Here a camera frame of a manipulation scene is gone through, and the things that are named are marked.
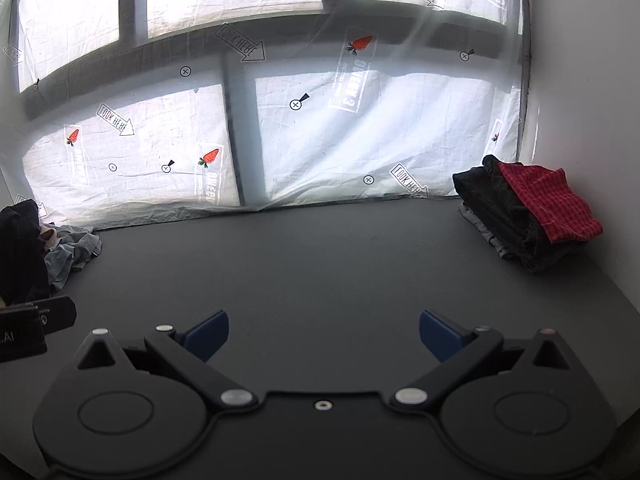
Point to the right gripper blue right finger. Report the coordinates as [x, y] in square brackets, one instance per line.
[460, 353]

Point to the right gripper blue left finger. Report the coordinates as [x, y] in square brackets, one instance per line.
[184, 356]

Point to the navy blue knit sweater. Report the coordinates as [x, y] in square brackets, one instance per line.
[24, 275]

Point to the beige tan garment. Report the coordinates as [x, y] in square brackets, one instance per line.
[48, 236]

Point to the light blue grey garment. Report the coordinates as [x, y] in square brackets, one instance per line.
[75, 249]

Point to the black folded garment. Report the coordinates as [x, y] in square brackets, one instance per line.
[486, 192]

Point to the red striped folded garment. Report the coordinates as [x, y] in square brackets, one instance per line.
[562, 213]

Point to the white printed curtain sheet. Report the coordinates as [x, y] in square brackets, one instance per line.
[119, 112]

